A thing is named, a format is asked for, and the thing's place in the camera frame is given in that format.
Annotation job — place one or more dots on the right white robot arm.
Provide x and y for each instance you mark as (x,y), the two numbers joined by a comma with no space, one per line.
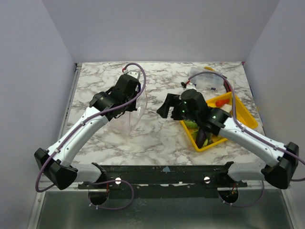
(280,159)

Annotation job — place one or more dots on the purple toy eggplant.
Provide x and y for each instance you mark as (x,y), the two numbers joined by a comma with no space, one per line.
(200,138)

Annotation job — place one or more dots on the yellow handled tool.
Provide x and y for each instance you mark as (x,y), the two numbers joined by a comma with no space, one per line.
(209,68)

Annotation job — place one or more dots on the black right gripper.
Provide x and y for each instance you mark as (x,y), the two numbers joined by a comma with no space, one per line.
(173,105)

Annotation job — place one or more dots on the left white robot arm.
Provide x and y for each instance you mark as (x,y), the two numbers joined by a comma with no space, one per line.
(56,161)

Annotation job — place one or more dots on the black mounting base bar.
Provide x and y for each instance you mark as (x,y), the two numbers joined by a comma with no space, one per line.
(165,181)

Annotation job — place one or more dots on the green toy cabbage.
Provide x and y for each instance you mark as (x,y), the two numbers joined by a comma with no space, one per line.
(190,124)

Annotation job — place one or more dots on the clear plastic organizer box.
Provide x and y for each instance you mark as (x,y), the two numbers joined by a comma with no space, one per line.
(206,81)

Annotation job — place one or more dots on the yellow plastic tray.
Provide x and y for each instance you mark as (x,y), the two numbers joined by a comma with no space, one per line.
(242,114)

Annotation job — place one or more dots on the red black pliers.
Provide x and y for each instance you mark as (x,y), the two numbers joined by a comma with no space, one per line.
(227,85)

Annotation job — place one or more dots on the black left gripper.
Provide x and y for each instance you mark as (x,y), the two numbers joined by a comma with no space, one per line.
(132,107)

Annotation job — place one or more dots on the clear zip top bag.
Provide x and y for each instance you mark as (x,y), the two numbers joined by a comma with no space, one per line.
(127,122)

